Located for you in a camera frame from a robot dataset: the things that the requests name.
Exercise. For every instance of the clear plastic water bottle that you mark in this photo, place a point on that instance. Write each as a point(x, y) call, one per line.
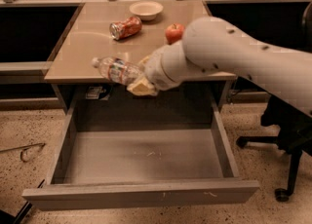
point(116, 70)

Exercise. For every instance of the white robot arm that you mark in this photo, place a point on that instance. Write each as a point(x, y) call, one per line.
point(210, 44)

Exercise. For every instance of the grey cabinet with counter top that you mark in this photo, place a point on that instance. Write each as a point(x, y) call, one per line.
point(89, 37)

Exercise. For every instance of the black office chair base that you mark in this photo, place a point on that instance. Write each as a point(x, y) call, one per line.
point(287, 25)

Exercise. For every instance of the red apple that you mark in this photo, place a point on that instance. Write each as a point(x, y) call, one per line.
point(174, 32)

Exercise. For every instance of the white bowl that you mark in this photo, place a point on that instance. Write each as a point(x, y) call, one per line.
point(146, 10)

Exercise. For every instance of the metal hook on floor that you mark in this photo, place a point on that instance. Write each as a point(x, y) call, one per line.
point(26, 152)

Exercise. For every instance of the crushed orange soda can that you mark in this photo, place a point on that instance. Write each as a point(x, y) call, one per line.
point(122, 29)

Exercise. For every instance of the grey open top drawer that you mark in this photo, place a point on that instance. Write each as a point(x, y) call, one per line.
point(126, 151)

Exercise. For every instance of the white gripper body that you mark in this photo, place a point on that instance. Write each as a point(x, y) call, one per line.
point(152, 70)

